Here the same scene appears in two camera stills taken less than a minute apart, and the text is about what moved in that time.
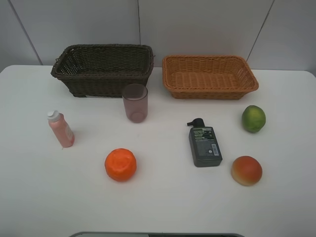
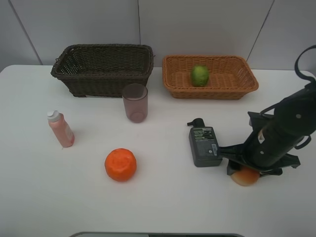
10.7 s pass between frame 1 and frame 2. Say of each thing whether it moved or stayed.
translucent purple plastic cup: stayed
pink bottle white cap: stayed
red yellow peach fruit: stayed
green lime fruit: moved
